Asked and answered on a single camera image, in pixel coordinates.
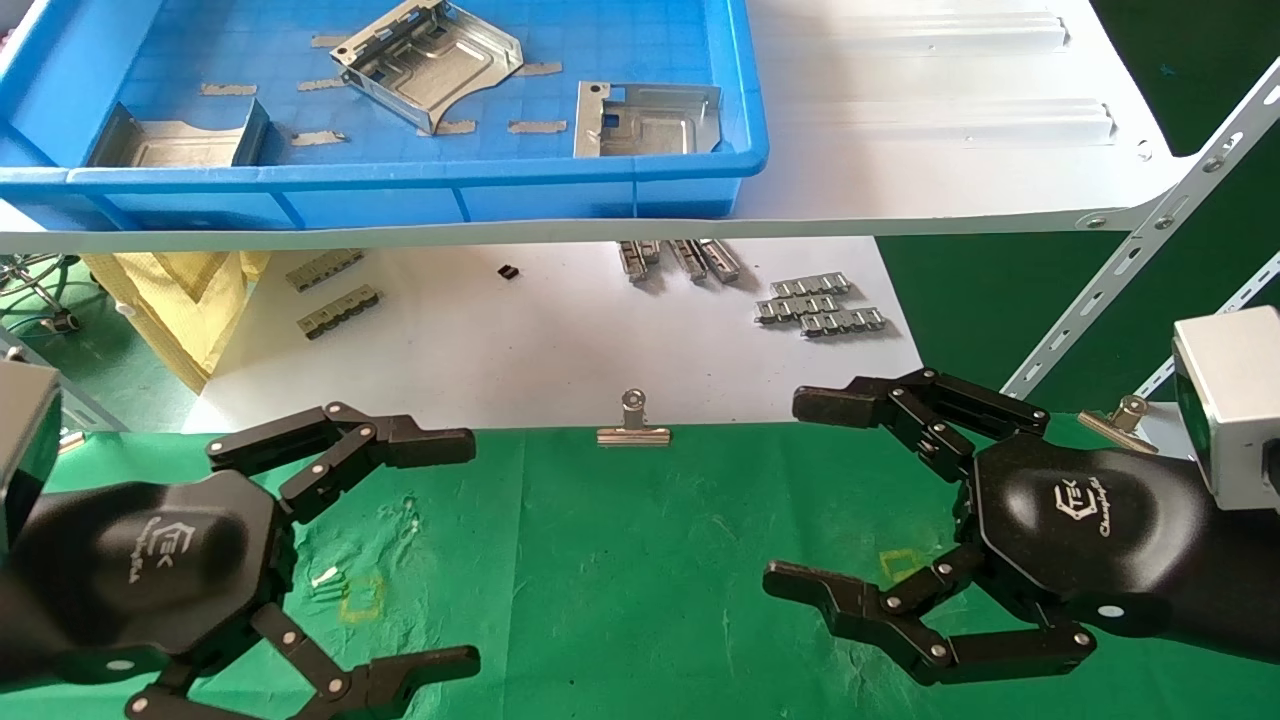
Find grey connector strip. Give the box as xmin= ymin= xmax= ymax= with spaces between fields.
xmin=298 ymin=285 xmax=382 ymax=341
xmin=285 ymin=249 xmax=365 ymax=293

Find white metal shelf panel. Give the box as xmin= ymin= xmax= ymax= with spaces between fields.
xmin=0 ymin=0 xmax=1201 ymax=253

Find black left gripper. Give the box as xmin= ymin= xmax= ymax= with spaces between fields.
xmin=40 ymin=402 xmax=482 ymax=720

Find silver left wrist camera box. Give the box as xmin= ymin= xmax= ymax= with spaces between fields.
xmin=0 ymin=360 xmax=63 ymax=551

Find white slotted angle strut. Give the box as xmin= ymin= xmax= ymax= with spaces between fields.
xmin=1135 ymin=250 xmax=1280 ymax=401
xmin=1000 ymin=55 xmax=1280 ymax=401
xmin=0 ymin=330 xmax=129 ymax=433

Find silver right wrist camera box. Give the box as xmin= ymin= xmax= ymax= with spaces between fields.
xmin=1172 ymin=305 xmax=1280 ymax=511

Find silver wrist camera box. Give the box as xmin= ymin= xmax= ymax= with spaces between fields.
xmin=0 ymin=360 xmax=63 ymax=551
xmin=1172 ymin=305 xmax=1280 ymax=511

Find silver toothed metal strip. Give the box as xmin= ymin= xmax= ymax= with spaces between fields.
xmin=798 ymin=307 xmax=889 ymax=339
xmin=755 ymin=293 xmax=841 ymax=325
xmin=770 ymin=272 xmax=853 ymax=298

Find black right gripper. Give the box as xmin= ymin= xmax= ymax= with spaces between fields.
xmin=763 ymin=367 xmax=1201 ymax=688

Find stamped sheet metal bracket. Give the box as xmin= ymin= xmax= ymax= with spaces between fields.
xmin=330 ymin=0 xmax=524 ymax=136
xmin=573 ymin=82 xmax=723 ymax=158
xmin=88 ymin=100 xmax=271 ymax=169

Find blue plastic bin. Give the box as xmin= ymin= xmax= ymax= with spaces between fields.
xmin=0 ymin=0 xmax=771 ymax=233

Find green table cloth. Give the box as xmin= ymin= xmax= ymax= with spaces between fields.
xmin=0 ymin=415 xmax=1280 ymax=720

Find yellow woven bag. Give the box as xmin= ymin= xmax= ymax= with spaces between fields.
xmin=82 ymin=250 xmax=271 ymax=393

